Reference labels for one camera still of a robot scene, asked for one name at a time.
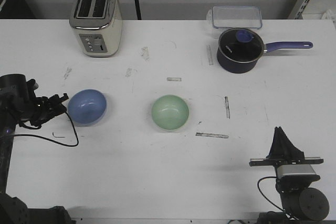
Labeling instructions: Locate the clear plastic food container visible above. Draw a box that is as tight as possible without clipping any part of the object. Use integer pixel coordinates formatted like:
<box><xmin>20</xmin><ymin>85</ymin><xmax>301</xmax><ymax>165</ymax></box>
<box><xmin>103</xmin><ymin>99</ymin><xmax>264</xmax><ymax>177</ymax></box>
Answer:
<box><xmin>206</xmin><ymin>6</ymin><xmax>263</xmax><ymax>29</ymax></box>

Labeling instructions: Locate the green bowl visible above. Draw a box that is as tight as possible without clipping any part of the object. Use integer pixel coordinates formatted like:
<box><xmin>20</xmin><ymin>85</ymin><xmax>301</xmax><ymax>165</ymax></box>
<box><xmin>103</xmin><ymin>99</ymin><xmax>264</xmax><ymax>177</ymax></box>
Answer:
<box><xmin>151</xmin><ymin>95</ymin><xmax>190</xmax><ymax>131</ymax></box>

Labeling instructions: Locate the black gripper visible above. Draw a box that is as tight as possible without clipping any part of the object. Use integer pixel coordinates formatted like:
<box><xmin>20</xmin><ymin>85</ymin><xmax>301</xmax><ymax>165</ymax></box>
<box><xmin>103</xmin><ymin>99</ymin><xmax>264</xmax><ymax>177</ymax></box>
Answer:
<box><xmin>249</xmin><ymin>126</ymin><xmax>323</xmax><ymax>190</ymax></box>
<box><xmin>1</xmin><ymin>74</ymin><xmax>68</xmax><ymax>127</ymax></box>

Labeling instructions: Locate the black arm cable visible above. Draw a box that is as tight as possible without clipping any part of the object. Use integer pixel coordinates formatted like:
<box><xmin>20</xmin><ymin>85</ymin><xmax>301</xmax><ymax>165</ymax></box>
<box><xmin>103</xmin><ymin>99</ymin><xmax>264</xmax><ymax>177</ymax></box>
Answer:
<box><xmin>10</xmin><ymin>111</ymin><xmax>79</xmax><ymax>148</ymax></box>
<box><xmin>257</xmin><ymin>176</ymin><xmax>289</xmax><ymax>214</ymax></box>

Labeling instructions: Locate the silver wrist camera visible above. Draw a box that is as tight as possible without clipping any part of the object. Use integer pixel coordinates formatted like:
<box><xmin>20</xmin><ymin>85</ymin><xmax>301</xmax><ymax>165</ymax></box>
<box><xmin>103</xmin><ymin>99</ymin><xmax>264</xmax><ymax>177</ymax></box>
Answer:
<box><xmin>276</xmin><ymin>164</ymin><xmax>316</xmax><ymax>179</ymax></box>

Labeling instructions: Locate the cream and chrome toaster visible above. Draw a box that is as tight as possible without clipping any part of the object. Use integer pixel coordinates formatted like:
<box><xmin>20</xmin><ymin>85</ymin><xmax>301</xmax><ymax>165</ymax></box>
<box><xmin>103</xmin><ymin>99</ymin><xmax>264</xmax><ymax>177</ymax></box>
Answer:
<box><xmin>69</xmin><ymin>0</ymin><xmax>123</xmax><ymax>58</ymax></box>

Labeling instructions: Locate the blue bowl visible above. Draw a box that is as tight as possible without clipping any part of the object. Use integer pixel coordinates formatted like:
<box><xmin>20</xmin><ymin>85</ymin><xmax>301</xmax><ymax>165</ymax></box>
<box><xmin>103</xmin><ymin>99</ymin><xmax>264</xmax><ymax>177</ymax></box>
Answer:
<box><xmin>67</xmin><ymin>89</ymin><xmax>107</xmax><ymax>126</ymax></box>

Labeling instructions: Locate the blue saucepan with handle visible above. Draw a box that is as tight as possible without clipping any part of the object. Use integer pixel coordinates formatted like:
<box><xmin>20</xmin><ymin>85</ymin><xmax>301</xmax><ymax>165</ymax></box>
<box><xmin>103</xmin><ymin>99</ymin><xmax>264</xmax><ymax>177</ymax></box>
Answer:
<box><xmin>217</xmin><ymin>28</ymin><xmax>313</xmax><ymax>73</ymax></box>

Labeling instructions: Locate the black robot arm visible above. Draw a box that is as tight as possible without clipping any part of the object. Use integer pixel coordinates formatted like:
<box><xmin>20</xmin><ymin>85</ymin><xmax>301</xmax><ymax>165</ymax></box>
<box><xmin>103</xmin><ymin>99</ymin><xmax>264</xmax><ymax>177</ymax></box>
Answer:
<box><xmin>1</xmin><ymin>73</ymin><xmax>75</xmax><ymax>223</ymax></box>
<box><xmin>249</xmin><ymin>127</ymin><xmax>330</xmax><ymax>223</ymax></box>

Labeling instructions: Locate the glass pot lid blue knob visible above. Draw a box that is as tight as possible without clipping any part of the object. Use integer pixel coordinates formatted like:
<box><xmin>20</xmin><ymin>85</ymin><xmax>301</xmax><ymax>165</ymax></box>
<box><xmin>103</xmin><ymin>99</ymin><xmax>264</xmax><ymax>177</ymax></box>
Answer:
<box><xmin>218</xmin><ymin>28</ymin><xmax>264</xmax><ymax>63</ymax></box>

